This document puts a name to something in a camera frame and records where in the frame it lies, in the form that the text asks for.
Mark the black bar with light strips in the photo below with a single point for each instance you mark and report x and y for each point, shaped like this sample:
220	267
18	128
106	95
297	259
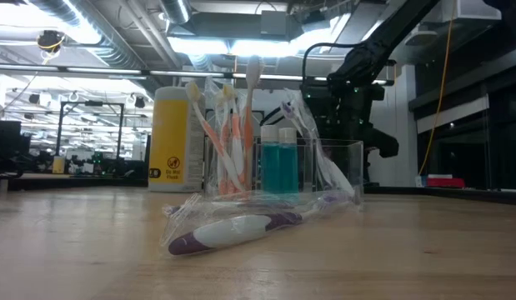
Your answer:
103	71

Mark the black rig stand frame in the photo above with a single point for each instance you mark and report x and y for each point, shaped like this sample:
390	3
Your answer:
91	103

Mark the yellow white wipes canister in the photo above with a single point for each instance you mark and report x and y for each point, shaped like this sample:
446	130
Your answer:
174	137

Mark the teal mouthwash bottle white cap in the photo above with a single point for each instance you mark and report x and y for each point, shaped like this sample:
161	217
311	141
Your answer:
271	162
289	162

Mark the small yellow container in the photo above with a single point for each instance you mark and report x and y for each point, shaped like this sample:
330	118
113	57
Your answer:
58	164

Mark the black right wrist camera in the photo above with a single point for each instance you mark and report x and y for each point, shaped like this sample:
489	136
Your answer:
384	143

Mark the clear acrylic compartment organizer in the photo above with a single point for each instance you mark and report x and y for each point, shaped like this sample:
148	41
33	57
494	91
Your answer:
359	166

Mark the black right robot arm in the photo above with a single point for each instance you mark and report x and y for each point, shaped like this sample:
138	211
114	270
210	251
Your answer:
387	37

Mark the grey ceiling box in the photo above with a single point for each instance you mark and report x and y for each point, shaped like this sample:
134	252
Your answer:
274	23

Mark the narrow silver ventilation duct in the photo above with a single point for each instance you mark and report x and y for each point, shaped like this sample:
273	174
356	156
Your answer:
176	10

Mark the dark computer monitor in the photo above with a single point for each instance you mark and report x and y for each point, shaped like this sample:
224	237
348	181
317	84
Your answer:
5	139

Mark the wide silver ventilation duct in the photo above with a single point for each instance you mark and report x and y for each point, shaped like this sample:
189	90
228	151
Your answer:
116	56

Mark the white ceiling vent box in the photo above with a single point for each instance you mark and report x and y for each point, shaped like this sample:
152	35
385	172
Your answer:
470	10

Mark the red flat box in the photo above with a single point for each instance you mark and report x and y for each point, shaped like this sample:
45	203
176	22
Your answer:
445	182

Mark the purple white toothbrush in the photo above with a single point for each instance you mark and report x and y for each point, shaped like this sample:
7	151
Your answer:
228	231
278	205
290	110

